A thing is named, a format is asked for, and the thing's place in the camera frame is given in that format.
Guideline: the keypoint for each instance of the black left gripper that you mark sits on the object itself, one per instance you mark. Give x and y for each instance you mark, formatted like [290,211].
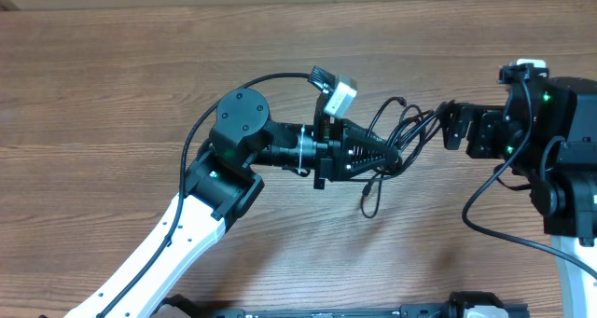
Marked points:
[334,145]

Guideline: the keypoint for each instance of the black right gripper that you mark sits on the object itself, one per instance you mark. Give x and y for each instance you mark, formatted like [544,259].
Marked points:
[484,123]

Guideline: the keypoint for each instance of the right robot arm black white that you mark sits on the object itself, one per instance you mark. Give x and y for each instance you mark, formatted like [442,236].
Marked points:
[546,133]

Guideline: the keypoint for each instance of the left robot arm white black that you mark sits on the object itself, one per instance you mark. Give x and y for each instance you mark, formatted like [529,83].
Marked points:
[219,186]

